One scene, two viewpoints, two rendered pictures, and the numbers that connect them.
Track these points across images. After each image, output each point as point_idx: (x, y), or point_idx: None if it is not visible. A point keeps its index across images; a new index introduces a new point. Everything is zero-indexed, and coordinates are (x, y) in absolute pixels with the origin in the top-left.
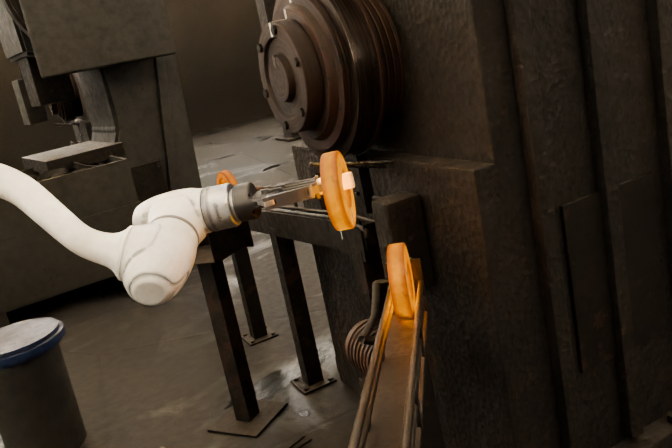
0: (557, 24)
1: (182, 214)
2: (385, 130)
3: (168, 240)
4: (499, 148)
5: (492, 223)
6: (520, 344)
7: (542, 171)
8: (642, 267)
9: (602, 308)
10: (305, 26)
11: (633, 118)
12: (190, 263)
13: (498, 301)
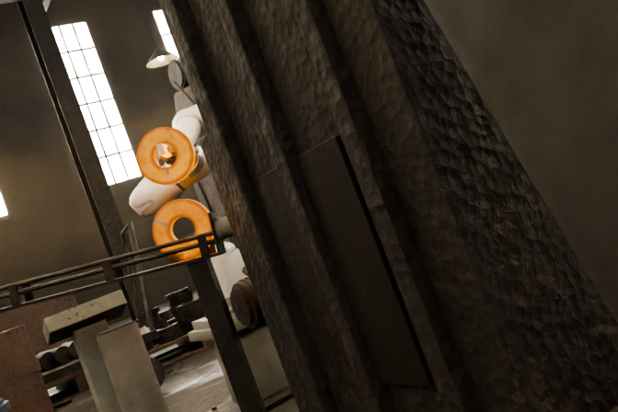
0: None
1: (167, 165)
2: None
3: (144, 181)
4: (204, 119)
5: (222, 189)
6: (274, 316)
7: (218, 142)
8: (361, 274)
9: (328, 311)
10: None
11: (296, 61)
12: (152, 196)
13: (246, 266)
